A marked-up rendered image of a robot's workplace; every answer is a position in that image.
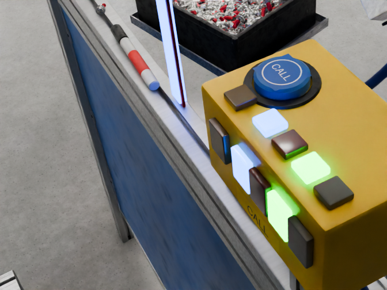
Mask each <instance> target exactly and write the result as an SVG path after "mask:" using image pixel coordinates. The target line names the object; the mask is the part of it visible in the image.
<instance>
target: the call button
mask: <svg viewBox="0 0 387 290"><path fill-rule="evenodd" d="M253 69H254V74H253V80H254V87H255V90H256V91H257V93H258V94H259V95H260V96H262V97H264V98H266V99H269V100H273V101H289V100H294V99H296V98H299V97H301V96H303V95H304V94H305V93H306V92H307V91H308V90H309V88H310V76H312V75H311V74H310V70H309V68H308V66H307V65H306V64H305V63H304V62H302V61H300V60H298V59H296V58H293V57H292V56H291V55H289V54H286V55H283V56H278V57H274V58H270V59H267V60H265V61H264V62H262V63H260V64H259V65H258V66H257V67H255V68H253Z"/></svg>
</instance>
